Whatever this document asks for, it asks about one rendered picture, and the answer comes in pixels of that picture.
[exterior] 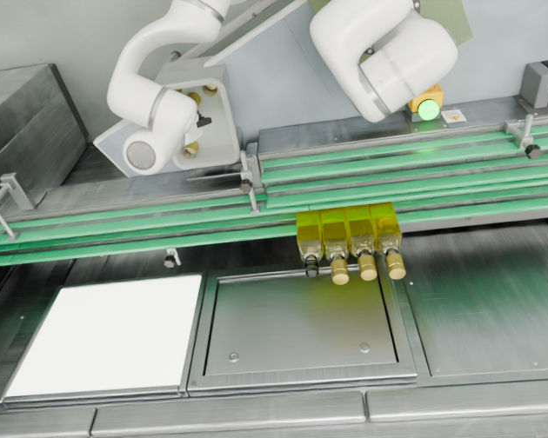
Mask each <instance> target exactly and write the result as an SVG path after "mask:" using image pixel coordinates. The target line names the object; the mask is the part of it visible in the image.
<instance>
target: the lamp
mask: <svg viewBox="0 0 548 438"><path fill-rule="evenodd" d="M438 112H439V107H438V104H437V103H436V101H435V100H433V99H425V100H423V101H422V102H421V103H420V104H419V105H418V114H419V115H420V116H421V117H422V118H423V119H424V120H431V119H432V118H434V117H435V116H436V115H437V114H438Z"/></svg>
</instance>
